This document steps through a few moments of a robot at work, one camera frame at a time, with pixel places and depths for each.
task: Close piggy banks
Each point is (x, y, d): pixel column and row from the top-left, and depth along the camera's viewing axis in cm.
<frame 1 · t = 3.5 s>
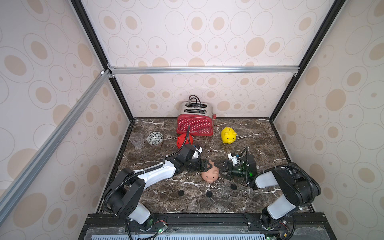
left hand: (212, 168, 81), fingers open
right hand: (221, 168, 86), fingers open
pink piggy bank: (211, 175, 83), point 9 cm above the table
yellow piggy bank: (228, 135, 102), point 8 cm above the table
red polka dot toaster: (199, 115, 99), point 19 cm above the table
patterned ceramic bowl: (155, 138, 108), point 2 cm above the table
clear plastic cup: (137, 140, 105), point 3 cm above the table
black plug left: (181, 192, 85), on the table
black plug middle: (209, 194, 86), on the table
black plug right: (233, 186, 87), on the table

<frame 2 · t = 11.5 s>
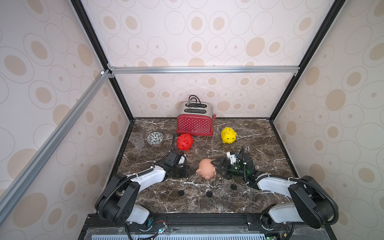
left hand: (194, 172, 86), fingers open
right hand: (218, 165, 84), fingers open
pink piggy bank: (206, 169, 86), point 8 cm above the table
the other named things where they were.

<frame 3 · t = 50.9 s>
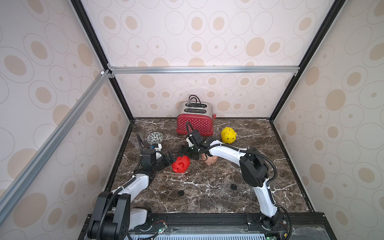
left hand: (179, 155, 86), fingers open
right hand: (186, 153, 92), fingers open
pink piggy bank: (210, 160, 91), point 7 cm above the table
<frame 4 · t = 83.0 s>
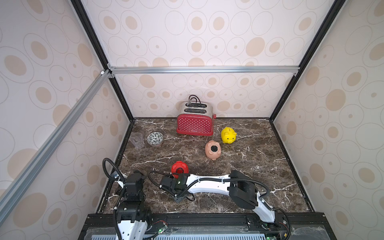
left hand: (134, 172, 77), fingers open
right hand: (182, 191, 84), fingers closed
pink piggy bank: (212, 155, 93), point 7 cm above the table
red piggy bank: (179, 167, 85), point 10 cm above the table
